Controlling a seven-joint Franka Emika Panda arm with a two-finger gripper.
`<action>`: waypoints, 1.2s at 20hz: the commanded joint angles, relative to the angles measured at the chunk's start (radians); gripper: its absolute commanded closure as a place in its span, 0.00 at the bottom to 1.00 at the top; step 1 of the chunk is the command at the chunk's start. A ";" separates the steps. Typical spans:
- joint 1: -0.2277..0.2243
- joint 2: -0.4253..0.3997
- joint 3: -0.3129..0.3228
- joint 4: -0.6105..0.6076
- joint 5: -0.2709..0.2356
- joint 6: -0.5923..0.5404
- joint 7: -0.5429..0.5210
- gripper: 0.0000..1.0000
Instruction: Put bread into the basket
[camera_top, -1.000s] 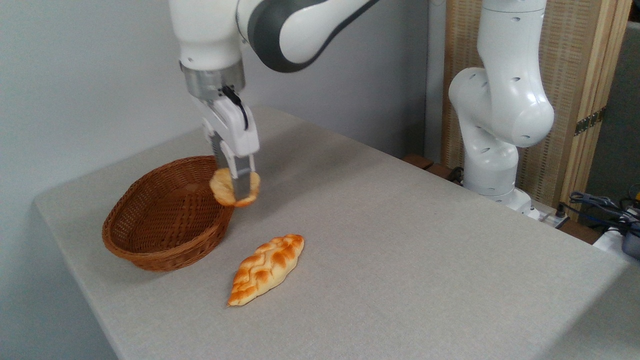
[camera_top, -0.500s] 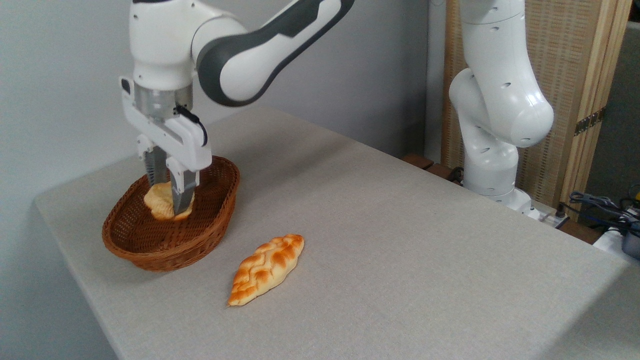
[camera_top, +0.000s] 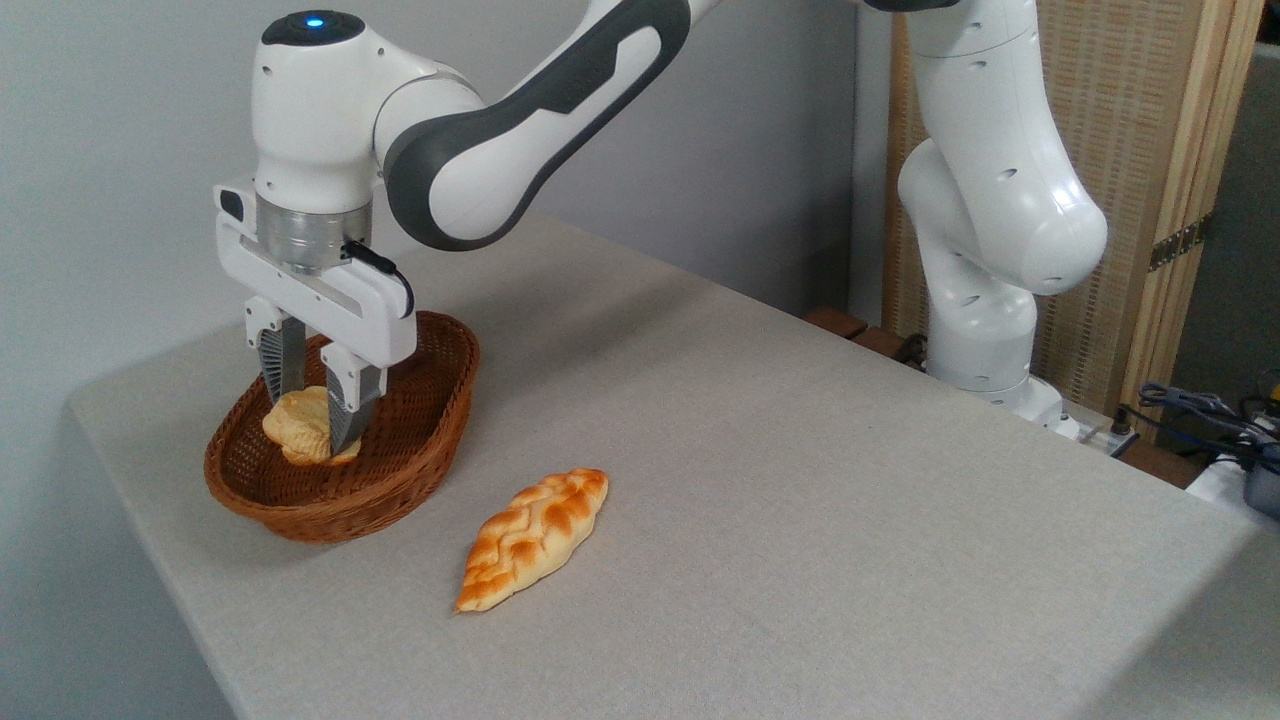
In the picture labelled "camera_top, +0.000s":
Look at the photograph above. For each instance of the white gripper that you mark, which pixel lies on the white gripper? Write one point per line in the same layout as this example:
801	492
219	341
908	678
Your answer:
330	300

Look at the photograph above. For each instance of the round pale bread roll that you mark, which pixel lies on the round pale bread roll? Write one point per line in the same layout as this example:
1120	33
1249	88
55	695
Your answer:
300	425

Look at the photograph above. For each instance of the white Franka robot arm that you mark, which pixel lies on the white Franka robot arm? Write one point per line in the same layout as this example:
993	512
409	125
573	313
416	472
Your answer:
980	180

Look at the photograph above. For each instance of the brown oval wicker basket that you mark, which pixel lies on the brown oval wicker basket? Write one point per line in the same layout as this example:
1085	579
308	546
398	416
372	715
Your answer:
410	440

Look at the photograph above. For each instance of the braided golden bread loaf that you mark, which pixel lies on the braided golden bread loaf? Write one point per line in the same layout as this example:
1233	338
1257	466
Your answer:
530	535

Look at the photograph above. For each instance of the grey tablecloth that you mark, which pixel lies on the grey tablecloth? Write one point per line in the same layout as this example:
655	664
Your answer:
760	520

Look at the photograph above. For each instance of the woven wooden folding screen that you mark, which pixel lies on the woven wooden folding screen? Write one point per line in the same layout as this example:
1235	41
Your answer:
1150	120

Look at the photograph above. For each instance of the dark metal screen hinge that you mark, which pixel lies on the dark metal screen hinge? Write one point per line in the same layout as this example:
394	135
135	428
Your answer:
1180	243

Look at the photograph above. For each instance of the white box with grey device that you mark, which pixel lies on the white box with grey device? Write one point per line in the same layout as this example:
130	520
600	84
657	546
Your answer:
1240	490

